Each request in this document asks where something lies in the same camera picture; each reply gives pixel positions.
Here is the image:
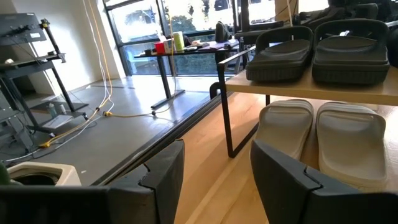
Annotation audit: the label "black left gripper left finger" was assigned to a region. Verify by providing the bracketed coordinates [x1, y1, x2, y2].
[108, 139, 185, 224]

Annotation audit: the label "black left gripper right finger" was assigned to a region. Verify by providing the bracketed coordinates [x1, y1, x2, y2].
[251, 139, 398, 224]

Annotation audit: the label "grey slide sandal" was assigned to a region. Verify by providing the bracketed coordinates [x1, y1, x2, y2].
[253, 98, 314, 159]
[315, 101, 387, 190]

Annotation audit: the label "black slide sandal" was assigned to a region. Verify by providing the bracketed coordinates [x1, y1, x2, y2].
[312, 18, 391, 85]
[245, 26, 314, 82]

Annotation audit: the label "wooden shelf black metal legs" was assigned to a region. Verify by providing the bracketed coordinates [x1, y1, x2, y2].
[216, 46, 398, 159]

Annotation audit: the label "white hexagonal plant pot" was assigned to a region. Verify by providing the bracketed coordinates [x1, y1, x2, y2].
[6, 161, 82, 187]

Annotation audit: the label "black office table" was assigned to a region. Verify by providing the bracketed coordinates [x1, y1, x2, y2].
[133, 39, 240, 110]

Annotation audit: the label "green cactus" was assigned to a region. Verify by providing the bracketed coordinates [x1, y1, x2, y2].
[0, 161, 11, 186]

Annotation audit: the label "dark backpack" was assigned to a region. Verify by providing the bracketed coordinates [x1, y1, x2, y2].
[214, 21, 233, 43]

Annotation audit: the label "black equipment stand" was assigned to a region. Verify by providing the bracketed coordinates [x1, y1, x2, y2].
[0, 12, 90, 135]

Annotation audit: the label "black aluminium table frame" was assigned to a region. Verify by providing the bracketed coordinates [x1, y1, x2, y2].
[93, 82, 233, 187]

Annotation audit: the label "yellow extension cable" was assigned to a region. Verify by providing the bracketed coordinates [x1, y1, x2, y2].
[39, 0, 177, 149]

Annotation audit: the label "white hanging cable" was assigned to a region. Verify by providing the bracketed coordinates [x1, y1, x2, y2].
[81, 0, 113, 114]

